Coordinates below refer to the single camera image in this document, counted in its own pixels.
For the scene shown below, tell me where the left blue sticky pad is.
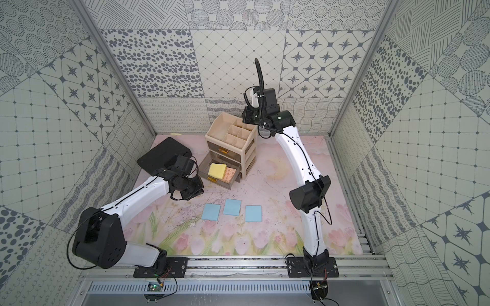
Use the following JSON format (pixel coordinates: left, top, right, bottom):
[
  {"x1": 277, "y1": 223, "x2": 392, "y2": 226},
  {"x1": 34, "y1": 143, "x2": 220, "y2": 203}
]
[{"x1": 201, "y1": 203, "x2": 222, "y2": 221}]

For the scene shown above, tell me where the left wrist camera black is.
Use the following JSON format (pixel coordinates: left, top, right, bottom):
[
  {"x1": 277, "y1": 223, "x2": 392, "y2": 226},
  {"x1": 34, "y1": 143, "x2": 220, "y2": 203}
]
[{"x1": 173, "y1": 156, "x2": 196, "y2": 177}]

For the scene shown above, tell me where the black round connector box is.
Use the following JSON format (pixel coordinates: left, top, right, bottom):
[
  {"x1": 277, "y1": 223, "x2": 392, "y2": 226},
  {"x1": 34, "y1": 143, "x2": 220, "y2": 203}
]
[{"x1": 310, "y1": 280, "x2": 329, "y2": 301}]

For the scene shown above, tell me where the blue sticky pad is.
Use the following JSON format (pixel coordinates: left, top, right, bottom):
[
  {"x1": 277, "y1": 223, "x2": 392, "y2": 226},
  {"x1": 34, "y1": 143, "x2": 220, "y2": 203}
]
[
  {"x1": 223, "y1": 199, "x2": 242, "y2": 217},
  {"x1": 201, "y1": 203, "x2": 222, "y2": 221},
  {"x1": 245, "y1": 205, "x2": 262, "y2": 223}
]

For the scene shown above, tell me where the patterned pink sticky pad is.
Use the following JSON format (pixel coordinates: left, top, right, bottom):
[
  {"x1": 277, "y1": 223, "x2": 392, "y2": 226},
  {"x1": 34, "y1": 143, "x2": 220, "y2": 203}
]
[{"x1": 222, "y1": 167, "x2": 237, "y2": 184}]

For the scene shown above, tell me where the middle blue sticky pad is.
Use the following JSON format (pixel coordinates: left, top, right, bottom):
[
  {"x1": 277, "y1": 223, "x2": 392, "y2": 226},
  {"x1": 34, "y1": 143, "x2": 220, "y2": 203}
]
[{"x1": 223, "y1": 199, "x2": 242, "y2": 217}]

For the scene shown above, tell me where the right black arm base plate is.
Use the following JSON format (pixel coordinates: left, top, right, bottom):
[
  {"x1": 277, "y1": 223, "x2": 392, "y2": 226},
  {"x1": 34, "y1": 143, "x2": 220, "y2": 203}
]
[{"x1": 285, "y1": 256, "x2": 339, "y2": 279}]

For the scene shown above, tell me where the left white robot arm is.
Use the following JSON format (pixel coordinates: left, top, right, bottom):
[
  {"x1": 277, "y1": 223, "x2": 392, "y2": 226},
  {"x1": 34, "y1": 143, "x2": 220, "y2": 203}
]
[{"x1": 70, "y1": 169, "x2": 204, "y2": 275}]

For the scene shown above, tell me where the black plastic tool case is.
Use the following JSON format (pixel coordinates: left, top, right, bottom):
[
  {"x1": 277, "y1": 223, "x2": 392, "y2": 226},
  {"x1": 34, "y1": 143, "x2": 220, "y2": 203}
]
[{"x1": 137, "y1": 137, "x2": 191, "y2": 174}]

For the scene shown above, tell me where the floral pink table mat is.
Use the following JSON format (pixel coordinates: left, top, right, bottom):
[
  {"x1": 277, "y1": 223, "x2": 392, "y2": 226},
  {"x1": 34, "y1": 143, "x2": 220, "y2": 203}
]
[{"x1": 104, "y1": 134, "x2": 364, "y2": 256}]

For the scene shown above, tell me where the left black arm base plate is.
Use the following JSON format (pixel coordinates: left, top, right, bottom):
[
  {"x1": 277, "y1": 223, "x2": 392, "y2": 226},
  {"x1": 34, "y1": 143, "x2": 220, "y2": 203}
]
[{"x1": 133, "y1": 257, "x2": 189, "y2": 279}]

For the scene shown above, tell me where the clear grey drawer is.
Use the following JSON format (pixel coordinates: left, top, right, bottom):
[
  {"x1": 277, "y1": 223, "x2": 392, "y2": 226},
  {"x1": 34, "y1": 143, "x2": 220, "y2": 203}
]
[
  {"x1": 207, "y1": 141, "x2": 255, "y2": 162},
  {"x1": 199, "y1": 152, "x2": 241, "y2": 190}
]

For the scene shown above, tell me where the beige desktop drawer organizer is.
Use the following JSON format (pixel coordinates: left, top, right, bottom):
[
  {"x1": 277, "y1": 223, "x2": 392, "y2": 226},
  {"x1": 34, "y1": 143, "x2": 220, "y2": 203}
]
[{"x1": 205, "y1": 112, "x2": 258, "y2": 179}]

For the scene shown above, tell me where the green circuit board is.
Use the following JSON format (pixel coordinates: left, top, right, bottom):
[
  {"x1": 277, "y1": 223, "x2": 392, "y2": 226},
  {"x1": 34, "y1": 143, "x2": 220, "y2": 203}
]
[{"x1": 145, "y1": 282, "x2": 164, "y2": 295}]

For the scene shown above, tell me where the right blue sticky pad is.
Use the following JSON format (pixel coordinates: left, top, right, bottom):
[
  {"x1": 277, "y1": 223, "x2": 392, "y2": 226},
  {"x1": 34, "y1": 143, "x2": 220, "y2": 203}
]
[{"x1": 245, "y1": 205, "x2": 262, "y2": 223}]

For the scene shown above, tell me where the yellow sticky pad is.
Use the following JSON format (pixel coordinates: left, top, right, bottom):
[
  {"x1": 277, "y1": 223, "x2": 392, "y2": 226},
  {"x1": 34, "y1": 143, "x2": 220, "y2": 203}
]
[{"x1": 208, "y1": 163, "x2": 227, "y2": 179}]

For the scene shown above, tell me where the aluminium mounting rail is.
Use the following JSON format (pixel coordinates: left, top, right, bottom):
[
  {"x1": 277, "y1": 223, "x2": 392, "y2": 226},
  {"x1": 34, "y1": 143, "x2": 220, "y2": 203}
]
[{"x1": 78, "y1": 254, "x2": 394, "y2": 281}]

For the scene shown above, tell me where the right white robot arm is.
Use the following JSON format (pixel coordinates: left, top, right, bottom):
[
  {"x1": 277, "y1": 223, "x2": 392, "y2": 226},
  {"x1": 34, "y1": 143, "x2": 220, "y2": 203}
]
[{"x1": 242, "y1": 106, "x2": 331, "y2": 268}]

